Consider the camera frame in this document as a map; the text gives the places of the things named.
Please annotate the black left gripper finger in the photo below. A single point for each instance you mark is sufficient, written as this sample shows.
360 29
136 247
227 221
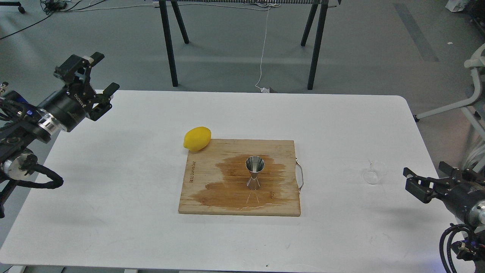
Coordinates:
75 73
100 103

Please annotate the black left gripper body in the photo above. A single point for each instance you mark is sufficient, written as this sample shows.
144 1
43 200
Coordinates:
70 107

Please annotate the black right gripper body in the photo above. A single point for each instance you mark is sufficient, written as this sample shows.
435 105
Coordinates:
464 200

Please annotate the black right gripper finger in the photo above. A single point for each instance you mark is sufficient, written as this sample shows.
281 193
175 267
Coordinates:
424 188
460 175

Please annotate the clear glass cup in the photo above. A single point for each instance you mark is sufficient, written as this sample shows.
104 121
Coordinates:
375 172

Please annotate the steel double jigger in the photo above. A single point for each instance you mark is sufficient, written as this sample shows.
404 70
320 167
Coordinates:
255 165

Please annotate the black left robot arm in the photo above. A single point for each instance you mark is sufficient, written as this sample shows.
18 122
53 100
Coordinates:
24 123

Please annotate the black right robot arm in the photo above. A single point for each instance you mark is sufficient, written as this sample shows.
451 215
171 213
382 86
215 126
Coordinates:
460 240

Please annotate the yellow lemon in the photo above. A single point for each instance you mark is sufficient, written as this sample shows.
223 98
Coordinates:
197 138

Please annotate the wooden cutting board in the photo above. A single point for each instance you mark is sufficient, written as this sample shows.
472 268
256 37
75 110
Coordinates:
215 179

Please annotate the white chair frame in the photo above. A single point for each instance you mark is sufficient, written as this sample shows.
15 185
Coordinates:
472 108

